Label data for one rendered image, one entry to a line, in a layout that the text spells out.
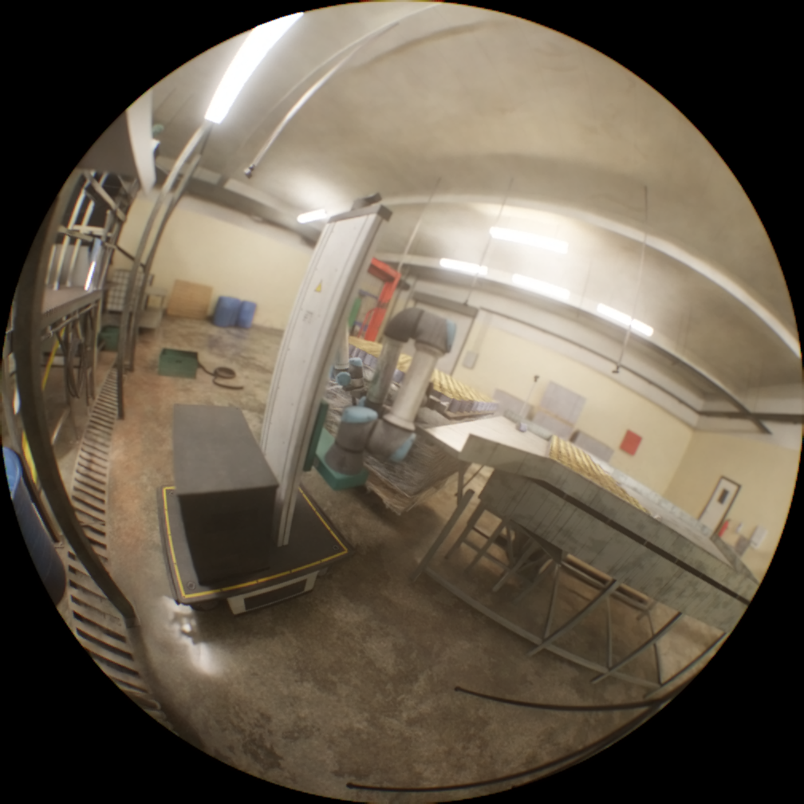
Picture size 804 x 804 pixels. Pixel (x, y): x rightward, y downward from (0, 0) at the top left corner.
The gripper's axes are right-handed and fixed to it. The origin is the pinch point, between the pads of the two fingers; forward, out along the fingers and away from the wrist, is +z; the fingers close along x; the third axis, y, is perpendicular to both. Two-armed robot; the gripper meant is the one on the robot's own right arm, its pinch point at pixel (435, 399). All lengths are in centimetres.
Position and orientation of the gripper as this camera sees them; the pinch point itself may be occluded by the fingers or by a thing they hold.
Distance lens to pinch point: 125.2
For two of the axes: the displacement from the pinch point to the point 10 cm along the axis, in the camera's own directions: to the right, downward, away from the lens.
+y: -3.9, 8.9, 2.5
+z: 5.2, -0.2, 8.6
